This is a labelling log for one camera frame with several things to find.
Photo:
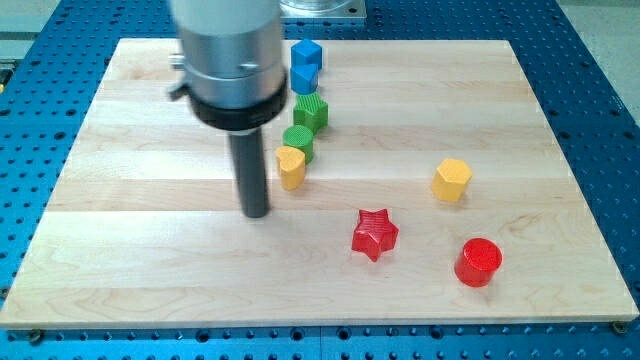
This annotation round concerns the red cylinder block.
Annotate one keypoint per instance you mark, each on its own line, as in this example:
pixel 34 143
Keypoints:
pixel 477 262

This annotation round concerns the green circle block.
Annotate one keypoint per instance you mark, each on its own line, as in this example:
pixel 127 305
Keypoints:
pixel 301 138

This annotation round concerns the blue triangle block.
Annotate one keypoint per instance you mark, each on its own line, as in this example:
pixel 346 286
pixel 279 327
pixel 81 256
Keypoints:
pixel 304 78

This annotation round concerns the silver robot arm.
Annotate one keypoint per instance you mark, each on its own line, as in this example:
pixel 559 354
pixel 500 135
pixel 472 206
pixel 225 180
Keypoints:
pixel 232 62

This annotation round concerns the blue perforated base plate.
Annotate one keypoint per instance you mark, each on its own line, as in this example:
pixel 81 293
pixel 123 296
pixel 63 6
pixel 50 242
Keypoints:
pixel 51 90

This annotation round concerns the yellow heart block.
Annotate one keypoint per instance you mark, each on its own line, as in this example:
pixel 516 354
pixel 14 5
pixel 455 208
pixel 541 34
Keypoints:
pixel 291 165

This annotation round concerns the wooden board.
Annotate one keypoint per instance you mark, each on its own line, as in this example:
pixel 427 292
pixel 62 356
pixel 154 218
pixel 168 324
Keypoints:
pixel 144 229

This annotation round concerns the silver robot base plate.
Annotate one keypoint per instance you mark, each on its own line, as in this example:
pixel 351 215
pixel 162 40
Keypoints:
pixel 324 11

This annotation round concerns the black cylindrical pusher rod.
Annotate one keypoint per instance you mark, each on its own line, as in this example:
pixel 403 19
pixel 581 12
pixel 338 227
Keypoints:
pixel 247 153

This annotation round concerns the green star block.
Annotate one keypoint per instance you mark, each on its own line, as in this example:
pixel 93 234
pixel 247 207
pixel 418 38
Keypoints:
pixel 311 111

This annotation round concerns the blue cube block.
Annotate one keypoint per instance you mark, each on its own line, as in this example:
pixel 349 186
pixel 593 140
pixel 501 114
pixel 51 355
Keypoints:
pixel 306 52

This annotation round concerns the red star block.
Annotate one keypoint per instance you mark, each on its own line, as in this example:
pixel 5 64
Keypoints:
pixel 374 234

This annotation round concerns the yellow hexagon block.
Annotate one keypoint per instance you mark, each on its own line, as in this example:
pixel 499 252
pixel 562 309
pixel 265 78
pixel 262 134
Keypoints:
pixel 451 180

